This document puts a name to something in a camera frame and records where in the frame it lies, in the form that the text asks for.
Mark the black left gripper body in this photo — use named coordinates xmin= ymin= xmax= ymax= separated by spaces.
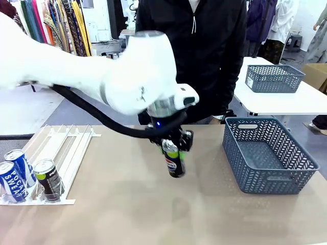
xmin=145 ymin=116 xmax=185 ymax=149

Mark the black Pepsi can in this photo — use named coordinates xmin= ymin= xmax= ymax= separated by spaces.
xmin=161 ymin=139 xmax=186 ymax=179

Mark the grey plastic woven basket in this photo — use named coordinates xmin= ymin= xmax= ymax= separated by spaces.
xmin=222 ymin=116 xmax=320 ymax=195
xmin=244 ymin=64 xmax=306 ymax=94

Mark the black coffee can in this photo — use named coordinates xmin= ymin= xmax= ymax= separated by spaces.
xmin=33 ymin=159 xmax=64 ymax=202

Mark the blue Pocari Sweat can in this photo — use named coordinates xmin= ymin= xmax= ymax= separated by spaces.
xmin=0 ymin=161 xmax=26 ymax=204
xmin=4 ymin=149 xmax=36 ymax=188

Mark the person's left forearm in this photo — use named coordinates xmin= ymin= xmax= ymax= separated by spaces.
xmin=217 ymin=63 xmax=242 ymax=116

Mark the white can dispenser rack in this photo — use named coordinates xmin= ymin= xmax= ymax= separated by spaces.
xmin=0 ymin=124 xmax=102 ymax=206

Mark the person in black jacket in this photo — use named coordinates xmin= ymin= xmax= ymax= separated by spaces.
xmin=135 ymin=0 xmax=248 ymax=126

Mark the white side table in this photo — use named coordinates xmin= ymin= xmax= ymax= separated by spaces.
xmin=232 ymin=56 xmax=327 ymax=133

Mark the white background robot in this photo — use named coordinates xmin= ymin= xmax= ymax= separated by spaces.
xmin=124 ymin=0 xmax=140 ymax=29

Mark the white air purifier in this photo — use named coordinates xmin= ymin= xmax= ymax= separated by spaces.
xmin=85 ymin=21 xmax=99 ymax=43

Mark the yellow hanging fabric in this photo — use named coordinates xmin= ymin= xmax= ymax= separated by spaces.
xmin=71 ymin=0 xmax=92 ymax=57

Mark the dark patterned skirt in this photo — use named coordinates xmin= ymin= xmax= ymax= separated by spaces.
xmin=263 ymin=39 xmax=285 ymax=64

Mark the patterned brown hanging fabric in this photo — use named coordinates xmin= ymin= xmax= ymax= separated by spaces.
xmin=43 ymin=0 xmax=85 ymax=56

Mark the cardboard box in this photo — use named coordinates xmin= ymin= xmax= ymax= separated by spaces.
xmin=301 ymin=63 xmax=327 ymax=94

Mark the grey plastic stool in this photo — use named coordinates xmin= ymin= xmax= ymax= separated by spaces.
xmin=285 ymin=34 xmax=303 ymax=53

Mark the white hanging garment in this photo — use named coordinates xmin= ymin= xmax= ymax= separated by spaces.
xmin=270 ymin=0 xmax=299 ymax=44

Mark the pink hanging fabric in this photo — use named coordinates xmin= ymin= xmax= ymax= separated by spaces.
xmin=32 ymin=0 xmax=49 ymax=44

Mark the green hanging fabric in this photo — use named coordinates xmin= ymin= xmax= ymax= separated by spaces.
xmin=20 ymin=0 xmax=39 ymax=41

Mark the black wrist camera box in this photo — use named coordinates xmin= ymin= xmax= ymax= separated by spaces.
xmin=181 ymin=130 xmax=194 ymax=152

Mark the black corrugated cable hose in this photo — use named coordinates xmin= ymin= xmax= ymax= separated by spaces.
xmin=50 ymin=84 xmax=189 ymax=140

